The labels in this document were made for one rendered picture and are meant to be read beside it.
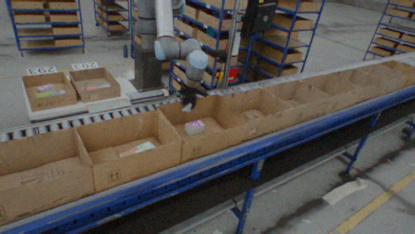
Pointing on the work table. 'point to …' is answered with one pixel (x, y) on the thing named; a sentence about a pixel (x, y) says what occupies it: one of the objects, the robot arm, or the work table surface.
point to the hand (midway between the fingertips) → (187, 109)
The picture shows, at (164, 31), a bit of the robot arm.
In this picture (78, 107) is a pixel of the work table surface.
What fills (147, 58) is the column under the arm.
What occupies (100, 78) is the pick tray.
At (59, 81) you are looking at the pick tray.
